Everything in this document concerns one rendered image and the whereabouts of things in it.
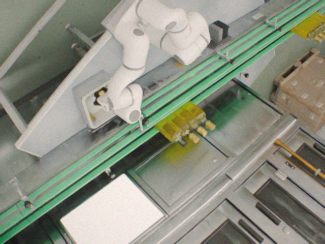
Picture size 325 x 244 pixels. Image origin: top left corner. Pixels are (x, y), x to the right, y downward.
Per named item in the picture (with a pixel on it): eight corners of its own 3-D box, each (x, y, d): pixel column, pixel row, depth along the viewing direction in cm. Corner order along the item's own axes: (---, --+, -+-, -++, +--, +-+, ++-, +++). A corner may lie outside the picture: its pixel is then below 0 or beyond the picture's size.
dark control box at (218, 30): (207, 35, 194) (218, 41, 189) (208, 24, 187) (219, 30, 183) (217, 30, 197) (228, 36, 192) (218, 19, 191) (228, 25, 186)
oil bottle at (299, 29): (283, 27, 226) (317, 46, 212) (285, 21, 222) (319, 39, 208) (288, 24, 228) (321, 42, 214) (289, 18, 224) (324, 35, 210)
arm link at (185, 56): (155, 43, 139) (183, 59, 131) (175, 22, 140) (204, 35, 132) (163, 56, 147) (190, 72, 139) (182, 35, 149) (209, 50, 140)
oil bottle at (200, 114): (172, 104, 186) (199, 126, 175) (171, 97, 181) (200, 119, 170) (180, 98, 188) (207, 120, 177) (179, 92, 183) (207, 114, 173)
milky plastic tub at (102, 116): (83, 120, 163) (92, 130, 159) (71, 88, 146) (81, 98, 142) (111, 102, 170) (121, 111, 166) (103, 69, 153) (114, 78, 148)
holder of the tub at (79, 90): (86, 126, 168) (94, 135, 164) (71, 88, 147) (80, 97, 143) (112, 108, 174) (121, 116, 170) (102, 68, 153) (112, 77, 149)
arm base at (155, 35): (126, 29, 144) (149, 41, 136) (143, 6, 144) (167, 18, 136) (142, 45, 157) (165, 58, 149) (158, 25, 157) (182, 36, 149)
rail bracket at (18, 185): (12, 185, 150) (33, 219, 138) (-3, 166, 137) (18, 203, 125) (21, 179, 152) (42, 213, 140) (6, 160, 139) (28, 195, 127)
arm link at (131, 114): (124, 93, 125) (145, 85, 130) (110, 84, 133) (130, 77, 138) (128, 127, 133) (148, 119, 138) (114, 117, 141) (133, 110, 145)
